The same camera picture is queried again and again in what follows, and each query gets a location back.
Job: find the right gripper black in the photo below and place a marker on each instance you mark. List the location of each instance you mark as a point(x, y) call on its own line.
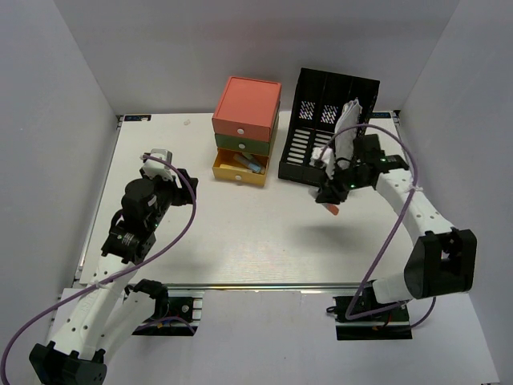
point(331, 192)

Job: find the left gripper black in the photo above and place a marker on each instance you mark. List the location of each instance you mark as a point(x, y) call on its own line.
point(183, 196)

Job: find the pastel orange highlighter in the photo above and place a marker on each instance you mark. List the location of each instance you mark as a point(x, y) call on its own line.
point(333, 209)

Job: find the white spiral notebook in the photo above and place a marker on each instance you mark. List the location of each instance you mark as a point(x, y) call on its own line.
point(343, 143)

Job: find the pastel blue highlighter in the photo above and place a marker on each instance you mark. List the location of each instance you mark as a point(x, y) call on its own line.
point(252, 165)

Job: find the green drawer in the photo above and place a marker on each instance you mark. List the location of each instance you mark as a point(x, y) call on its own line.
point(242, 144)

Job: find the orange top drawer box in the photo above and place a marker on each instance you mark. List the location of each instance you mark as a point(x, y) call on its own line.
point(247, 108)

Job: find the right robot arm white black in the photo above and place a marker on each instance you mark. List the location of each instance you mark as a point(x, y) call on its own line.
point(442, 260)

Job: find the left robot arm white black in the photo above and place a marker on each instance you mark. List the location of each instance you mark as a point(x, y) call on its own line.
point(112, 308)

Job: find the black file organizer rack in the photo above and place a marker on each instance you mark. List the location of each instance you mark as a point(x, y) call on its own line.
point(317, 106)

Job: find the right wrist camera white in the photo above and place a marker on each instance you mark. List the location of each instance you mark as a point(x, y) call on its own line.
point(323, 158)

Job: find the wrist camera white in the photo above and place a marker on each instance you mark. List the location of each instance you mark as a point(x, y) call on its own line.
point(155, 163)
point(323, 158)

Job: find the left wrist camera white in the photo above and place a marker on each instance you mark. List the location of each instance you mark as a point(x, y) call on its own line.
point(155, 163)

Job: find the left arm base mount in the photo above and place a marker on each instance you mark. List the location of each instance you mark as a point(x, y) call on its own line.
point(178, 314)

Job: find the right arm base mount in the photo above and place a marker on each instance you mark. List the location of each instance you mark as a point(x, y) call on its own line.
point(390, 325)

